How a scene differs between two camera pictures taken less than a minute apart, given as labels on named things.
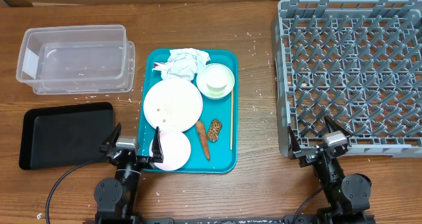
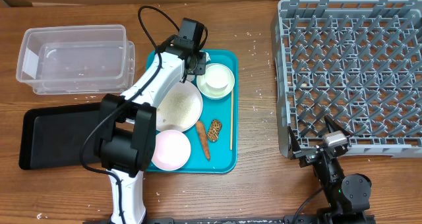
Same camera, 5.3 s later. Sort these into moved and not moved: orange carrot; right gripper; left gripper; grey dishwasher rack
Moved: left gripper
Not moved: orange carrot; right gripper; grey dishwasher rack
